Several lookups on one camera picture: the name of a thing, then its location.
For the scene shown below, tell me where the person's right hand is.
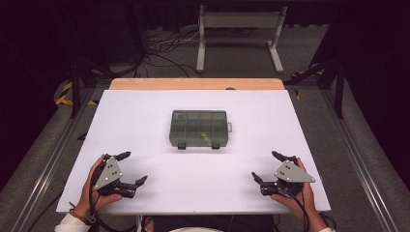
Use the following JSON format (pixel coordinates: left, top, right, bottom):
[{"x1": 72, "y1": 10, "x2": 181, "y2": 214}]
[{"x1": 270, "y1": 157, "x2": 325, "y2": 225}]

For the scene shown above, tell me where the person's left hand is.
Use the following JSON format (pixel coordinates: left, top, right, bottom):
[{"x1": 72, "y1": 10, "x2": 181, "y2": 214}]
[{"x1": 74, "y1": 154, "x2": 124, "y2": 220}]

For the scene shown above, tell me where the yellow black floor tape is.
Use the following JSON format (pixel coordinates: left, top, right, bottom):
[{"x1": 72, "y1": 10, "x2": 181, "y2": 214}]
[{"x1": 55, "y1": 80, "x2": 99, "y2": 106}]

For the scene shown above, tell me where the white metal stand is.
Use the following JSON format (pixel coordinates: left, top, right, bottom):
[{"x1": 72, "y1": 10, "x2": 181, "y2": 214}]
[{"x1": 195, "y1": 4, "x2": 288, "y2": 74}]

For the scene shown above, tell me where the black metal stand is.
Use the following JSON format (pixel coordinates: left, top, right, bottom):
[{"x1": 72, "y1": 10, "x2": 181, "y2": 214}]
[
  {"x1": 69, "y1": 56, "x2": 112, "y2": 119},
  {"x1": 283, "y1": 57, "x2": 346, "y2": 119}
]

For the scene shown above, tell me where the white table board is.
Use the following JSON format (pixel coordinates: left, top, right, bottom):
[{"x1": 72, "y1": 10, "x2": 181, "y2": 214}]
[{"x1": 56, "y1": 89, "x2": 332, "y2": 216}]

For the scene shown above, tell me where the right hand-held gripper cable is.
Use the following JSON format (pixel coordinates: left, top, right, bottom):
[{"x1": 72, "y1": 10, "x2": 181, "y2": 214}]
[{"x1": 283, "y1": 188, "x2": 311, "y2": 232}]

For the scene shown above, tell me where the person's torso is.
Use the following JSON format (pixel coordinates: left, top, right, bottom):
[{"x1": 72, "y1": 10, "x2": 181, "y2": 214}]
[{"x1": 138, "y1": 214, "x2": 278, "y2": 232}]

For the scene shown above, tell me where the left hand-held gripper cable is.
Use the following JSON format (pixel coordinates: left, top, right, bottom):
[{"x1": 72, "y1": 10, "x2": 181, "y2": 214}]
[{"x1": 87, "y1": 158, "x2": 138, "y2": 232}]

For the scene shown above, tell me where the grey plastic compartment box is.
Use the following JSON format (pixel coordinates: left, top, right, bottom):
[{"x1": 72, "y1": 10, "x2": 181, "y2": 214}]
[{"x1": 168, "y1": 109, "x2": 233, "y2": 150}]

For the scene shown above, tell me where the brown wrist bracelet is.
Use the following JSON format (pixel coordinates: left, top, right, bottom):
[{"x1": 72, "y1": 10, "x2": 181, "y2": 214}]
[{"x1": 68, "y1": 202, "x2": 93, "y2": 225}]

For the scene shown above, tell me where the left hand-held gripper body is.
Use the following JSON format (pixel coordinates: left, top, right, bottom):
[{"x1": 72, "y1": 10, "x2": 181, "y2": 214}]
[{"x1": 93, "y1": 155, "x2": 139, "y2": 199}]

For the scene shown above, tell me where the hand-held gripper cable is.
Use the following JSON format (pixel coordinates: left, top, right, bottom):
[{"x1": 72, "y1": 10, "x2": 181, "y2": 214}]
[
  {"x1": 283, "y1": 188, "x2": 311, "y2": 232},
  {"x1": 87, "y1": 158, "x2": 138, "y2": 232}
]

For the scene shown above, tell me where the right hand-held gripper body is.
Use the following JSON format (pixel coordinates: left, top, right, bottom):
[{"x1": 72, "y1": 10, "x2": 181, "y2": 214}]
[{"x1": 259, "y1": 159, "x2": 317, "y2": 197}]

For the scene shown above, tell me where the aluminium floor rail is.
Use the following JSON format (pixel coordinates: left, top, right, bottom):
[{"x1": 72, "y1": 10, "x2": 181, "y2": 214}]
[
  {"x1": 11, "y1": 86, "x2": 100, "y2": 232},
  {"x1": 322, "y1": 88, "x2": 402, "y2": 232}
]

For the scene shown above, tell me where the tangle of black floor cables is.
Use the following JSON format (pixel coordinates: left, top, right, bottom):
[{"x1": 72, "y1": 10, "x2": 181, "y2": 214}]
[{"x1": 133, "y1": 27, "x2": 204, "y2": 79}]

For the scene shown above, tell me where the wooden table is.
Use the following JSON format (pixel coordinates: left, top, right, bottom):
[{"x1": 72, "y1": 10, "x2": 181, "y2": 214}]
[{"x1": 109, "y1": 77, "x2": 286, "y2": 91}]

